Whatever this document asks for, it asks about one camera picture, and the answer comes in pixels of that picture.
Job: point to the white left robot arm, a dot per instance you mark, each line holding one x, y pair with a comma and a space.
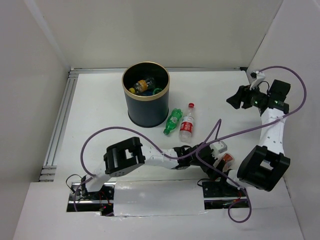
126, 156

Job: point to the small bottle with yellow cap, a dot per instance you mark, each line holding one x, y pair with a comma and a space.
142, 86

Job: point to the green bottle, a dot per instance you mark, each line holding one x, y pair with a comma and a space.
173, 121
157, 90

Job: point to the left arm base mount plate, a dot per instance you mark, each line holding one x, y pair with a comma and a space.
101, 202

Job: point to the clear bottle with blue label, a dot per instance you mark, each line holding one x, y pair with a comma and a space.
146, 93

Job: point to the dark bin with gold rim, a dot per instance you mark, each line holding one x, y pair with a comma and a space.
147, 111

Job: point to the aluminium frame rail left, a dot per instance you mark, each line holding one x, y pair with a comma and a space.
49, 167

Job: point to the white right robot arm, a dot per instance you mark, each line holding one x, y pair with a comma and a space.
266, 163

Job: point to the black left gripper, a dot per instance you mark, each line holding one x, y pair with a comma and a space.
213, 172

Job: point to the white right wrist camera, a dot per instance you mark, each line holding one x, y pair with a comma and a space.
257, 77

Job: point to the clear bottle with red label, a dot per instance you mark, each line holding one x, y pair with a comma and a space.
187, 124

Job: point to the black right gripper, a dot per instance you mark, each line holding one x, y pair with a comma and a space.
242, 94

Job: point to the small bottle with red cap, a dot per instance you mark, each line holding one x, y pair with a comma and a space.
228, 161

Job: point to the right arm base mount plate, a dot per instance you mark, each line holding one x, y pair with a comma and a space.
220, 195

